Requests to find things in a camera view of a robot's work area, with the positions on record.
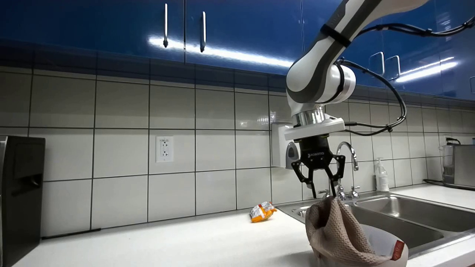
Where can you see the chrome gooseneck faucet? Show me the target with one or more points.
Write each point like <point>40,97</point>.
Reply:
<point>353,159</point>

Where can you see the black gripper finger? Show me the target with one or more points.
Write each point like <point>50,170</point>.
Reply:
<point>337,173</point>
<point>302,176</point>

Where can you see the black box appliance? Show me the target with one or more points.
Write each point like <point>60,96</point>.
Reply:
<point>22,198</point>

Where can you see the white translucent bowl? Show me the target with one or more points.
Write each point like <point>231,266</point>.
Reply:
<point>380,240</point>

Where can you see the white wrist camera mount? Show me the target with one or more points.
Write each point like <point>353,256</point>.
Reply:
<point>316,130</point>

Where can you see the orange snack bag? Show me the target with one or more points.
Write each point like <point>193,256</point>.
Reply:
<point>261,213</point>

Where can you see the brown towel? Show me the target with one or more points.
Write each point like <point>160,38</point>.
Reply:
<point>335,232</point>

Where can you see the silver countertop appliance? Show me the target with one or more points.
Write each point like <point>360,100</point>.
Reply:
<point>464,168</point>

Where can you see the clear pump soap bottle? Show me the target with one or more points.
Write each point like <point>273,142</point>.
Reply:
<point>381,180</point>

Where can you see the stainless steel double sink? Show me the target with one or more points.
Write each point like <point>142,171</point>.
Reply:
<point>424,213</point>

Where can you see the white wall soap dispenser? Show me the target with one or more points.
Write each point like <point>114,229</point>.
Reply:
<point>277,149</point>

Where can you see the blue wall cabinets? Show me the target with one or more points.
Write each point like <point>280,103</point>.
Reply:
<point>74,30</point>

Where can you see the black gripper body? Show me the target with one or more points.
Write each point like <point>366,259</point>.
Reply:
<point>314,154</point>

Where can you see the white wall outlet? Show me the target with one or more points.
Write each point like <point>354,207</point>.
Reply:
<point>164,149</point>

